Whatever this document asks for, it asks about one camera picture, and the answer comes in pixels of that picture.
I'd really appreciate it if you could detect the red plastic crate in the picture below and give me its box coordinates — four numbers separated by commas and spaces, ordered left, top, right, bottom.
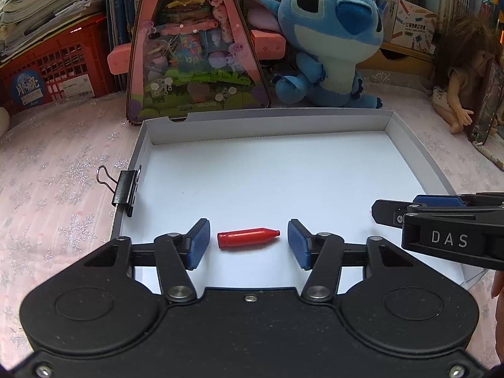
0, 12, 119, 117

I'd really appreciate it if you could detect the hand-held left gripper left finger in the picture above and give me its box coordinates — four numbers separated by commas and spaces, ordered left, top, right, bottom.
83, 218, 211, 304

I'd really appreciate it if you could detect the brown-haired doll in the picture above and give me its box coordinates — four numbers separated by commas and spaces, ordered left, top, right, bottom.
431, 16, 504, 142

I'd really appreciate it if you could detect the person's right hand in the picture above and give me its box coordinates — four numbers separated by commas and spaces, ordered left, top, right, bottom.
491, 271, 504, 367

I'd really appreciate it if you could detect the pink snowflake tablecloth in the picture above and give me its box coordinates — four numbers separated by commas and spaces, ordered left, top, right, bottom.
0, 67, 504, 363

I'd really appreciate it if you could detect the black binder clip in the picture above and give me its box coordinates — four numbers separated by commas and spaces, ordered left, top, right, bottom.
96, 164, 142, 218

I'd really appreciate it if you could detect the stack of papers and books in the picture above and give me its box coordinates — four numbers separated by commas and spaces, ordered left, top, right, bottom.
0, 0, 109, 61

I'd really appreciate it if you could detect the white cardboard box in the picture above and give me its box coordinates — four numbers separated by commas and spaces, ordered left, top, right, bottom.
110, 108, 479, 297

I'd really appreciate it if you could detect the wooden drawer box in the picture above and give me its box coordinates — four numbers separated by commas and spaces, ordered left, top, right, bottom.
356, 41, 436, 81

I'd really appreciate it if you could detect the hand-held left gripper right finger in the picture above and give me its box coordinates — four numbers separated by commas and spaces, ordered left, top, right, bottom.
287, 218, 418, 304

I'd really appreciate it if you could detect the red plastic cap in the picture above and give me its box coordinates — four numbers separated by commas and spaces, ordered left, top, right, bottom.
217, 228, 281, 251

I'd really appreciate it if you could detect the pink triangular toy house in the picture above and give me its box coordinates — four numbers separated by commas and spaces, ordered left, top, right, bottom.
107, 0, 286, 127

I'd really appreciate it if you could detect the blue alien plush toy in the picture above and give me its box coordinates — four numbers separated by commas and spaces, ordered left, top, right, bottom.
242, 0, 388, 109

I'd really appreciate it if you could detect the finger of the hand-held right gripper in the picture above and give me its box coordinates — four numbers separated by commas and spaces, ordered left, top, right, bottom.
401, 207, 504, 272
371, 192, 504, 227

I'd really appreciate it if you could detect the white pencil-print carton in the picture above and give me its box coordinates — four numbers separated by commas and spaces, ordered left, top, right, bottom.
380, 0, 438, 54

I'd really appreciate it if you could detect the row of thin blue books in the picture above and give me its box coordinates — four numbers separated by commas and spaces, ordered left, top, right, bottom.
106, 0, 152, 92

